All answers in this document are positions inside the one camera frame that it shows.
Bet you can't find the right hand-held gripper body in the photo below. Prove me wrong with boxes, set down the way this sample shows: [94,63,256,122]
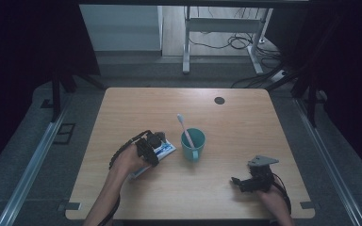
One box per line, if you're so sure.
[239,154,280,193]

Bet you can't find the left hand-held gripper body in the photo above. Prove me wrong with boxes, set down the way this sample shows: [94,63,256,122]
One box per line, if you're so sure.
[134,130,161,168]

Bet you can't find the blue white toothpaste box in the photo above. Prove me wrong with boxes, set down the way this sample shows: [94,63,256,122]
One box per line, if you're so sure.
[127,138,177,181]

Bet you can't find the white toothbrush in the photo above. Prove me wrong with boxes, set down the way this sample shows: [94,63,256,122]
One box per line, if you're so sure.
[176,113,197,151]

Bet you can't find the teal cup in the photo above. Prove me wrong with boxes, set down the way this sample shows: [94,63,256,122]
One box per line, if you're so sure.
[180,127,206,164]

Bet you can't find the person's left hand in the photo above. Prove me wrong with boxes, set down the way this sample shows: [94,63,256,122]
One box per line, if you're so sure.
[110,144,152,177]

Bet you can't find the person's right hand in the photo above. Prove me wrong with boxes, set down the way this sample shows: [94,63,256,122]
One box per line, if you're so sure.
[255,184,289,217]

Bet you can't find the black metal stand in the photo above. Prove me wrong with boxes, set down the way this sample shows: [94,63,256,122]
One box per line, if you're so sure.
[48,67,107,124]
[265,62,328,128]

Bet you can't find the white power strip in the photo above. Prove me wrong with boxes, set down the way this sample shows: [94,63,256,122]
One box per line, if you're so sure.
[270,69,288,84]

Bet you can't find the dark curtain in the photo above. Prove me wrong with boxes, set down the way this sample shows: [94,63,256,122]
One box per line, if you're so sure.
[0,0,102,181]
[263,0,362,186]

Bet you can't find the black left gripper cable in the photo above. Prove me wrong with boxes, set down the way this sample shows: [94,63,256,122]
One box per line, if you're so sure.
[107,129,153,171]

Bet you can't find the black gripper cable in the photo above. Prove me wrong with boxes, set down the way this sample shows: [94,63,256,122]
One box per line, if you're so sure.
[271,172,293,216]
[107,129,153,171]

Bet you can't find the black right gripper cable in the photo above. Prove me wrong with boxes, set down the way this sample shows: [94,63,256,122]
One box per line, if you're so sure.
[271,172,293,216]

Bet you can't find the grey table bracket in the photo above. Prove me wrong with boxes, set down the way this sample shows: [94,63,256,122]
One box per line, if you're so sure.
[299,201,316,211]
[57,200,82,213]

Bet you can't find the metal floor rail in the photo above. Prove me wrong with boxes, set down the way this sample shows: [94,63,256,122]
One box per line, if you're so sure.
[293,97,362,226]
[0,102,74,226]

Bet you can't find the black floor cables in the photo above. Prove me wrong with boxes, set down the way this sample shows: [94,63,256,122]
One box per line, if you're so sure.
[188,7,285,89]

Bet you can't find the white desk frame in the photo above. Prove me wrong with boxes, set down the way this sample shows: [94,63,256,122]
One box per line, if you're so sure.
[182,6,274,76]

